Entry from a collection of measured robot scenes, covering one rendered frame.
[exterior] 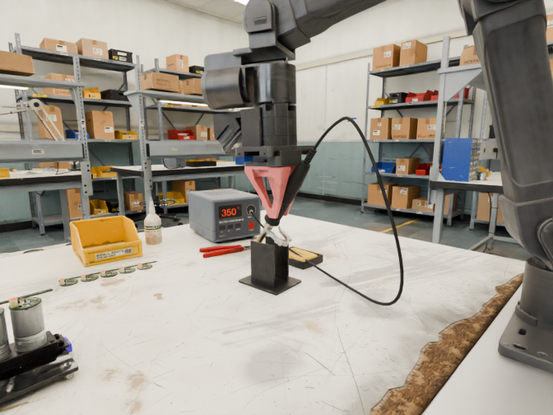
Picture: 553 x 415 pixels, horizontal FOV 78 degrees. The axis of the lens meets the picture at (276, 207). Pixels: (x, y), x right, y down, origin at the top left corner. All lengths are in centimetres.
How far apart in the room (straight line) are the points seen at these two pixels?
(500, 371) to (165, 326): 34
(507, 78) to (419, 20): 493
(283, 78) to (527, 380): 40
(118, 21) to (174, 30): 79
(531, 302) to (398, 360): 18
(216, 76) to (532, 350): 47
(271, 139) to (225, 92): 9
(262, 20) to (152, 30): 504
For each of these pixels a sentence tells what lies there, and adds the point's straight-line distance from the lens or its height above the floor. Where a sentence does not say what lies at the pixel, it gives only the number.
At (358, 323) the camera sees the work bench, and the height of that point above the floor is 75.
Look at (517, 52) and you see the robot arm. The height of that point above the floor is 105.
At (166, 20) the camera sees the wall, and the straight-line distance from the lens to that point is 562.
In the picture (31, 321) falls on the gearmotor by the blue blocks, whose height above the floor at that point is 80.
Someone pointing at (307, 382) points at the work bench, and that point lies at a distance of 34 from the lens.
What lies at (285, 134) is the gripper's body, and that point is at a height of 97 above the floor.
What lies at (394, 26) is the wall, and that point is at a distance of 550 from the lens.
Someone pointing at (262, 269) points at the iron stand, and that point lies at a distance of 51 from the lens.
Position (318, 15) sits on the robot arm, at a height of 111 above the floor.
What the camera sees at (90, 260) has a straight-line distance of 67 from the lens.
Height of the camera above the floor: 96
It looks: 11 degrees down
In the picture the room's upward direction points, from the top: straight up
